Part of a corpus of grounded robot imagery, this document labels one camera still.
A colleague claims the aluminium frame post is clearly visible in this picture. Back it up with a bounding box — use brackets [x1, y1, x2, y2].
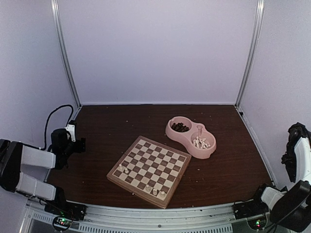
[235, 0, 265, 109]
[51, 0, 82, 108]

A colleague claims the right aluminium frame post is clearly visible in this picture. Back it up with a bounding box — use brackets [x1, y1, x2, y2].
[235, 0, 265, 109]

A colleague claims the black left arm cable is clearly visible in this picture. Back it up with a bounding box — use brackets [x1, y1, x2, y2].
[38, 104, 75, 150]

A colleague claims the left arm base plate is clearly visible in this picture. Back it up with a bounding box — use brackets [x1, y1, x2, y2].
[44, 202, 87, 221]

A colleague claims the front aluminium rail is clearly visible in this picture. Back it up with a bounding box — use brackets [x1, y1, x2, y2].
[24, 196, 296, 233]

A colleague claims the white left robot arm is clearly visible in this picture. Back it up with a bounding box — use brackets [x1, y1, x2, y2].
[0, 129, 86, 216]

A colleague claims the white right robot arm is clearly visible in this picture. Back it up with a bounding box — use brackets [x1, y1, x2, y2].
[249, 122, 311, 233]

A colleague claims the wooden chess board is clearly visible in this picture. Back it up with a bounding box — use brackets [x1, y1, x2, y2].
[106, 136, 191, 209]

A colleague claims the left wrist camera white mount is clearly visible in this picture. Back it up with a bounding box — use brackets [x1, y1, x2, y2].
[65, 120, 76, 142]

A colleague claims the white chess pieces pile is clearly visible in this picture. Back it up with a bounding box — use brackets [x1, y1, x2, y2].
[192, 136, 211, 150]

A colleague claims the pink double bowl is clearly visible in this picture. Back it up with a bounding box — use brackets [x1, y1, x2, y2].
[165, 116, 217, 159]

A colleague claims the dark chess pieces pile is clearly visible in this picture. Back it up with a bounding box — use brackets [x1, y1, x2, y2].
[171, 122, 190, 133]

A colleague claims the left aluminium frame post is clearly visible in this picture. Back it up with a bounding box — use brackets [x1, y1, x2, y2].
[51, 0, 82, 108]

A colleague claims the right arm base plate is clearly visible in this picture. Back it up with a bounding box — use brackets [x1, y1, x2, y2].
[233, 200, 269, 219]

